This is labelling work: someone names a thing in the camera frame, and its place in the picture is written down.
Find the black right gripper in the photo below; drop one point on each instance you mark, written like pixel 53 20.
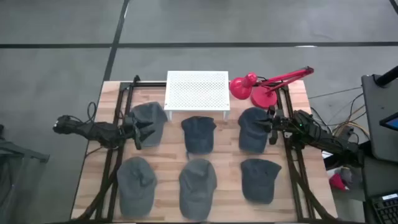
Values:
pixel 273 124

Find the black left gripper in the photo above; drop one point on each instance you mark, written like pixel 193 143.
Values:
pixel 138 140

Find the grey baseball cap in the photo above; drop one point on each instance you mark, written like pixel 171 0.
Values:
pixel 197 189
pixel 154 113
pixel 136 186

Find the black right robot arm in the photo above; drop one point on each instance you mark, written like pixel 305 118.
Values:
pixel 323 137

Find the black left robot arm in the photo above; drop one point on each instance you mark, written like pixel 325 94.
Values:
pixel 99 132

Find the red desk lamp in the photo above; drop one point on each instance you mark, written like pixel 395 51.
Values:
pixel 264 98

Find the white perforated metal shelf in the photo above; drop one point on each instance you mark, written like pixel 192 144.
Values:
pixel 197 90

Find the white paper sheet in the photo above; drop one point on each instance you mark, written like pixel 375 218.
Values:
pixel 327 155

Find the black desk base bar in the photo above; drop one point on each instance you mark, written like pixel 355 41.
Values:
pixel 339 161

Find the black power box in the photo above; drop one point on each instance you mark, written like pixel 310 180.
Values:
pixel 347 130

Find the red cloth item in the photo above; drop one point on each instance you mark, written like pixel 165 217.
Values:
pixel 337 183

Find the grey cloth item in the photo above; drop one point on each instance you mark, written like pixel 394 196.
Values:
pixel 346 175

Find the grey side desk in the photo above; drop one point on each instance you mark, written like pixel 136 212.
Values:
pixel 379 102

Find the grey metal cart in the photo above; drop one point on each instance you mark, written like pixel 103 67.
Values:
pixel 31 155

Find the grey keyboard shelf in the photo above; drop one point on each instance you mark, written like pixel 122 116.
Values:
pixel 379 177

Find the tablet with blue screen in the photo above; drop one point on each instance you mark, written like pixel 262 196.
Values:
pixel 392 123

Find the black pole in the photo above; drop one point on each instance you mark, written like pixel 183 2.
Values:
pixel 387 77

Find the black keyboard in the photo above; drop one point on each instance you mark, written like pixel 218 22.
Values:
pixel 387 211

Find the black aluminium extrusion frame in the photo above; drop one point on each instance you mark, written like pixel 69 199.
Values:
pixel 146 84
pixel 292 174

